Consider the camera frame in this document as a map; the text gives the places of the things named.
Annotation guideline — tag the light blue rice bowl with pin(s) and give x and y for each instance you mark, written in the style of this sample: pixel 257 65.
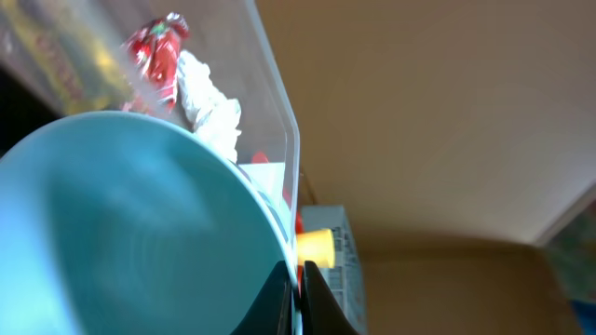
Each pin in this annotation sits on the light blue rice bowl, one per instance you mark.
pixel 115 223

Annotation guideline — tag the clear plastic bin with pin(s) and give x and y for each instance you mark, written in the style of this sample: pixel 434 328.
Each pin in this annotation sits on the clear plastic bin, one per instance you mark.
pixel 228 36

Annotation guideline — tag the grey dishwasher rack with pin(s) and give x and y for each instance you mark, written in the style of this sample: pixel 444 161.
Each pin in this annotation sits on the grey dishwasher rack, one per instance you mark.
pixel 345 279

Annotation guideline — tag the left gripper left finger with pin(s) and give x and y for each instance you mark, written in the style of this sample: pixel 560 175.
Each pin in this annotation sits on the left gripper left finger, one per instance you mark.
pixel 270 312

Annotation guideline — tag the yellow snack wrapper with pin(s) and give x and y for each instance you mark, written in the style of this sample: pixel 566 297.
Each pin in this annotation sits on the yellow snack wrapper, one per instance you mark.
pixel 66 53

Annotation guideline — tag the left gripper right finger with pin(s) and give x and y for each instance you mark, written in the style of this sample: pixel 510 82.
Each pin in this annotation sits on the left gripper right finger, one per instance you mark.
pixel 321 313

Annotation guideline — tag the red snack wrapper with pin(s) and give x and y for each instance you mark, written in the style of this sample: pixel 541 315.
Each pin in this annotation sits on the red snack wrapper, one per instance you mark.
pixel 155 50

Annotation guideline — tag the red plastic tray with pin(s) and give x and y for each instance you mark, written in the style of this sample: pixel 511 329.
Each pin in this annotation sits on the red plastic tray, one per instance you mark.
pixel 261 158

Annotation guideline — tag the yellow plastic cup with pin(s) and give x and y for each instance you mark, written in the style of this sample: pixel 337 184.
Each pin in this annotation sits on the yellow plastic cup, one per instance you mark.
pixel 316 246

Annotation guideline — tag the white tissue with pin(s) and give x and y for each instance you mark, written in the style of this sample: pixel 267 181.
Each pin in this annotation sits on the white tissue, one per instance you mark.
pixel 213 117

